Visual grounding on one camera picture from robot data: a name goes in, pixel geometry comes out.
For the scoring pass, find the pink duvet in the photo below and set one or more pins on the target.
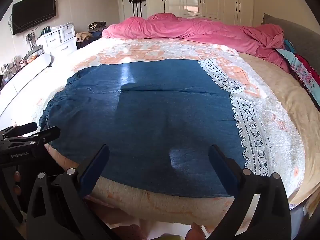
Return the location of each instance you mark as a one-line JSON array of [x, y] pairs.
[[190, 28]]

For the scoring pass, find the white drawer cabinet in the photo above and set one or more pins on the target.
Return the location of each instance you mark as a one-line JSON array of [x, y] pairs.
[[60, 40]]

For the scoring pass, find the dark red cloth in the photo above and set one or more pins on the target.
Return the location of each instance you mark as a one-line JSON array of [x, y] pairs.
[[311, 66]]

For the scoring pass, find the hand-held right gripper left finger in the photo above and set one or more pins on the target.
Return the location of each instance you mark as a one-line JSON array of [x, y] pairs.
[[93, 170]]

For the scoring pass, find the blue denim pants lace trim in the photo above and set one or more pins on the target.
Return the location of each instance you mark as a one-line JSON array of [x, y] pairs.
[[155, 120]]

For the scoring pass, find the grey padded headboard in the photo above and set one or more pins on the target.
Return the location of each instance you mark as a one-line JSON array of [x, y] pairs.
[[292, 27]]

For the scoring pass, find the dark blue cloth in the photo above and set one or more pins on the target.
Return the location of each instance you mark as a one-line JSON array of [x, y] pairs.
[[86, 43]]

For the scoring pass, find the beige crumpled cloth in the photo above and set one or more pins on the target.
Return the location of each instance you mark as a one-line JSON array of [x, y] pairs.
[[83, 36]]

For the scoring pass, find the pile of dark clothes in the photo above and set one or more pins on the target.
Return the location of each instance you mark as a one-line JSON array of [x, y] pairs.
[[97, 26]]

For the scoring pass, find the white bed footboard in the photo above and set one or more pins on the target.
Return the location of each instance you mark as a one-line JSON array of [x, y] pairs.
[[25, 80]]

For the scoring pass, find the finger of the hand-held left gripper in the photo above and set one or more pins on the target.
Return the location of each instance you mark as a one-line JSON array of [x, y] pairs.
[[42, 136], [23, 127]]

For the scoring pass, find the black wall television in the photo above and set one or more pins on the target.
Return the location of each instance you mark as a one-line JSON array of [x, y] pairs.
[[33, 12]]

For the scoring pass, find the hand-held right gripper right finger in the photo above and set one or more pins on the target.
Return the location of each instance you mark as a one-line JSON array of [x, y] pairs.
[[223, 170]]

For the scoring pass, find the person's left hand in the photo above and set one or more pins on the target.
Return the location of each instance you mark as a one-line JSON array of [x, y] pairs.
[[17, 176]]

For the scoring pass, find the floral printed cloth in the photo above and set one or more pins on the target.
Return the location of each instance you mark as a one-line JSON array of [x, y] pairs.
[[303, 75]]

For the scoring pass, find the beige bed sheet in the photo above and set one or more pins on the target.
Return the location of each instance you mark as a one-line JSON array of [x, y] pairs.
[[292, 92]]

